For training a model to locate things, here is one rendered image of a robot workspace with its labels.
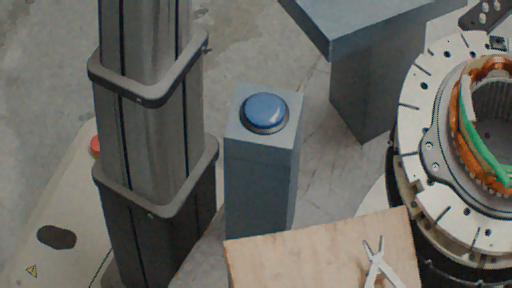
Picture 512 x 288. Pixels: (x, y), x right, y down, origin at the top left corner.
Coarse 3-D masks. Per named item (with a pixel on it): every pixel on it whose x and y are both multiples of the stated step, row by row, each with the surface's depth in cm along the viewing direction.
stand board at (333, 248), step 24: (360, 216) 125; (384, 216) 125; (408, 216) 125; (240, 240) 123; (264, 240) 123; (288, 240) 123; (312, 240) 123; (336, 240) 123; (360, 240) 123; (384, 240) 123; (408, 240) 123; (240, 264) 122; (264, 264) 122; (288, 264) 122; (312, 264) 122; (336, 264) 122; (360, 264) 122; (408, 264) 121
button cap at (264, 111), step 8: (256, 96) 135; (264, 96) 135; (272, 96) 135; (248, 104) 134; (256, 104) 134; (264, 104) 134; (272, 104) 134; (280, 104) 134; (248, 112) 134; (256, 112) 134; (264, 112) 134; (272, 112) 134; (280, 112) 134; (248, 120) 134; (256, 120) 133; (264, 120) 133; (272, 120) 133; (280, 120) 134; (264, 128) 133
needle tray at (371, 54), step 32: (288, 0) 142; (320, 0) 145; (352, 0) 145; (384, 0) 146; (416, 0) 146; (448, 0) 143; (320, 32) 138; (352, 32) 137; (384, 32) 141; (416, 32) 148; (352, 64) 153; (384, 64) 150; (352, 96) 158; (384, 96) 156; (352, 128) 163; (384, 128) 163
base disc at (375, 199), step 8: (384, 176) 158; (376, 184) 158; (384, 184) 158; (368, 192) 157; (376, 192) 157; (384, 192) 157; (368, 200) 156; (376, 200) 156; (384, 200) 156; (360, 208) 156; (368, 208) 156; (376, 208) 156; (384, 208) 156
